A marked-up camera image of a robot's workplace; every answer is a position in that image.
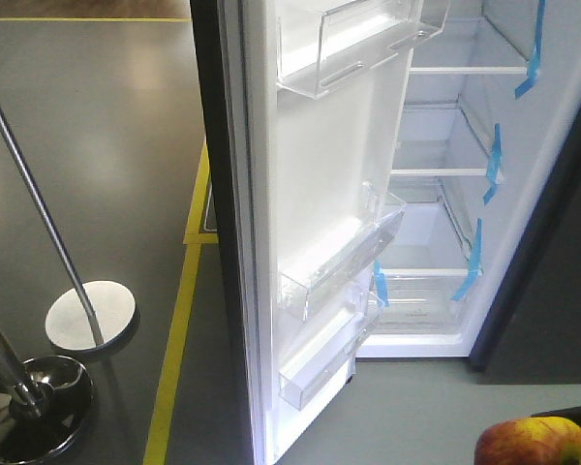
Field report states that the white fridge door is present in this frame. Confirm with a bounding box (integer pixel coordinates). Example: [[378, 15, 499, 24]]
[[191, 1, 428, 464]]

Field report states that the red yellow apple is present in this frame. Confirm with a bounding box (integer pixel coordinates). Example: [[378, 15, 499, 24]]
[[474, 417, 581, 464]]

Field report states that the open white fridge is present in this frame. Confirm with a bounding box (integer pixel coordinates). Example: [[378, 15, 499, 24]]
[[357, 1, 581, 366]]

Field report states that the clear middle door bin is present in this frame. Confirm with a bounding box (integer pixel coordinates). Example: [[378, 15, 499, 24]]
[[277, 181, 407, 322]]

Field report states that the clear door bin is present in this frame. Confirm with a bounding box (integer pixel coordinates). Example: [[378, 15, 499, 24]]
[[275, 0, 451, 99], [279, 287, 385, 410], [277, 181, 407, 322]]

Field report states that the clear lower door bin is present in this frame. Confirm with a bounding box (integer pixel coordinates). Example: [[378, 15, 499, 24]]
[[279, 287, 385, 410]]

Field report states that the blue tape strip lower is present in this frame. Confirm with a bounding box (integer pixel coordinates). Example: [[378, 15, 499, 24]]
[[451, 218, 483, 302]]

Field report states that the blue tape strip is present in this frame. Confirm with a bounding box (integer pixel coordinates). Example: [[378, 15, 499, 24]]
[[451, 218, 483, 302], [482, 123, 503, 205], [514, 0, 546, 100]]

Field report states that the clear upper door bin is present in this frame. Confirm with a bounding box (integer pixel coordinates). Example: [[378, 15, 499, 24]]
[[275, 0, 451, 99]]

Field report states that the blue tape strip middle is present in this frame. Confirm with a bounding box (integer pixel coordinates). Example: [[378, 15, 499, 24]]
[[482, 123, 503, 205]]

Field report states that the blue tape strip top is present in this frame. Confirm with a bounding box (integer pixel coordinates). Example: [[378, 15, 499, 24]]
[[514, 0, 546, 100]]

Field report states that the chrome stanchion post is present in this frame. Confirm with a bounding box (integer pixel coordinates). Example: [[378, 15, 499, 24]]
[[0, 329, 94, 464], [0, 105, 137, 354]]

